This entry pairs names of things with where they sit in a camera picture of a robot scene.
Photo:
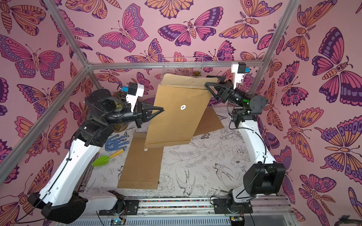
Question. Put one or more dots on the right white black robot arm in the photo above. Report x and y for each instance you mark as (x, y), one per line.
(265, 175)

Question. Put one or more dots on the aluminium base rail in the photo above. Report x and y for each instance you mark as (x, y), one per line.
(202, 211)

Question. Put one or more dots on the blue white work glove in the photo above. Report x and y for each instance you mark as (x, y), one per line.
(116, 143)

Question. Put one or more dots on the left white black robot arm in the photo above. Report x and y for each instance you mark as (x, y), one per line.
(58, 201)

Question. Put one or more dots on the green yellow handled tool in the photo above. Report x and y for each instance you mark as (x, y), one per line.
(104, 160)

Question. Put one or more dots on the potted plant in glass vase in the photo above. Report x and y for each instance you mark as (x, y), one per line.
(124, 110)

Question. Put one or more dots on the aluminium frame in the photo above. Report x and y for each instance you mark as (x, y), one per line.
(87, 71)

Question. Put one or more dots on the small green succulent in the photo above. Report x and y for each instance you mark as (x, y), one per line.
(196, 73)

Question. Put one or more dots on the white wire basket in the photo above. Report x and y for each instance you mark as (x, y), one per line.
(177, 71)

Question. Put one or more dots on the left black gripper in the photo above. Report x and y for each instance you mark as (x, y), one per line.
(138, 114)

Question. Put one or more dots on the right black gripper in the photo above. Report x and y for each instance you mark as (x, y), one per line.
(225, 92)

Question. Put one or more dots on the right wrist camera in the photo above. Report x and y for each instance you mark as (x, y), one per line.
(239, 70)

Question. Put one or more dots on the kraft file bag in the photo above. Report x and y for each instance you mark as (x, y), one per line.
(184, 107)
(209, 122)
(142, 166)

